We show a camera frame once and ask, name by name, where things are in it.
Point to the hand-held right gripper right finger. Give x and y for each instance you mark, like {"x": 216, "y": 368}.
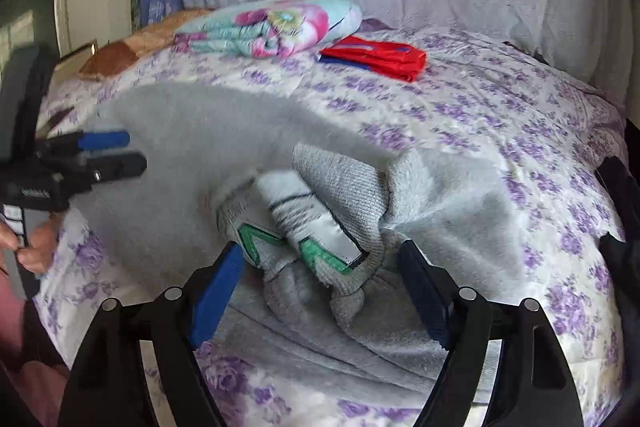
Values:
{"x": 425, "y": 297}

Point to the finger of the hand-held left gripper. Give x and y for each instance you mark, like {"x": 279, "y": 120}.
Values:
{"x": 105, "y": 140}
{"x": 120, "y": 167}

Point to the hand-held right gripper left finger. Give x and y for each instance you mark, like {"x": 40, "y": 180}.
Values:
{"x": 220, "y": 302}

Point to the grey fleece pants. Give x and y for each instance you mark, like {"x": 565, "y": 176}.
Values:
{"x": 175, "y": 157}

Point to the person's left forearm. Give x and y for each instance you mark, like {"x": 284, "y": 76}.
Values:
{"x": 25, "y": 347}

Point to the person's left hand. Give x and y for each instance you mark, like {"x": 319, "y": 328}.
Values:
{"x": 37, "y": 247}

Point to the orange brown blanket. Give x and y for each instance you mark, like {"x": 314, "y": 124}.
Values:
{"x": 130, "y": 47}

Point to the folded pink teal floral blanket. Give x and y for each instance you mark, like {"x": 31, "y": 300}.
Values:
{"x": 270, "y": 24}

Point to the black garment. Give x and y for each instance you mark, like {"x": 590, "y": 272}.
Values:
{"x": 622, "y": 207}

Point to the folded red blue cloth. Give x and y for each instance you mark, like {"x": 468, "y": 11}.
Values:
{"x": 380, "y": 59}

